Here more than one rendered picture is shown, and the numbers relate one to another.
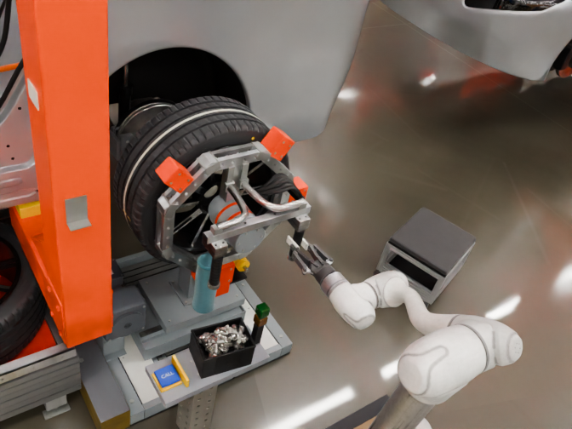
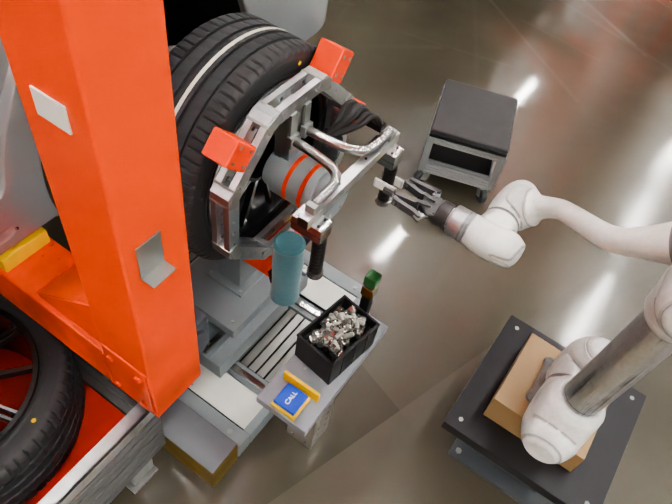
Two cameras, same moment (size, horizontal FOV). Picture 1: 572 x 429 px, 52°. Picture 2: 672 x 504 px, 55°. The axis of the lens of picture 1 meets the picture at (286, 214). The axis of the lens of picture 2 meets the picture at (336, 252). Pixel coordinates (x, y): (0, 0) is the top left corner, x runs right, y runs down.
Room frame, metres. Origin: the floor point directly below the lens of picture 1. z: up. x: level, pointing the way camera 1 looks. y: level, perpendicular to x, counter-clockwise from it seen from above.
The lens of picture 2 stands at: (0.40, 0.50, 2.10)
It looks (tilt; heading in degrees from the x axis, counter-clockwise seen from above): 51 degrees down; 339
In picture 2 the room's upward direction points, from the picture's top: 11 degrees clockwise
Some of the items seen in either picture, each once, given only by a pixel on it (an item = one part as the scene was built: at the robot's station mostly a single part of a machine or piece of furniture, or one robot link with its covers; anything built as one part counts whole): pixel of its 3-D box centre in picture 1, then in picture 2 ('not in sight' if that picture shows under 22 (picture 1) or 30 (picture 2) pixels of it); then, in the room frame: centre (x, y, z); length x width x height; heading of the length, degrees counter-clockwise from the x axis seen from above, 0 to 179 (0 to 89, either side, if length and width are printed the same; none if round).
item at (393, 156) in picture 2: (297, 217); (384, 152); (1.62, -0.04, 0.93); 0.09 x 0.05 x 0.05; 43
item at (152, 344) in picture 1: (180, 306); (228, 297); (1.74, 0.38, 0.13); 0.50 x 0.36 x 0.10; 133
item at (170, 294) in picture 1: (193, 275); (238, 256); (1.77, 0.34, 0.32); 0.40 x 0.30 x 0.28; 133
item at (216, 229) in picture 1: (225, 199); (304, 161); (1.49, 0.21, 1.03); 0.19 x 0.18 x 0.11; 43
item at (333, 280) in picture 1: (334, 285); (459, 222); (1.42, -0.22, 0.83); 0.09 x 0.06 x 0.09; 133
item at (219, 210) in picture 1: (236, 222); (306, 182); (1.60, 0.17, 0.85); 0.21 x 0.14 x 0.14; 43
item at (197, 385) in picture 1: (208, 363); (325, 362); (1.26, 0.14, 0.44); 0.43 x 0.17 x 0.03; 133
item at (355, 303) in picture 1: (356, 306); (496, 239); (1.35, -0.31, 0.83); 0.16 x 0.13 x 0.11; 43
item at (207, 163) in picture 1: (225, 210); (285, 169); (1.65, 0.22, 0.85); 0.54 x 0.07 x 0.54; 133
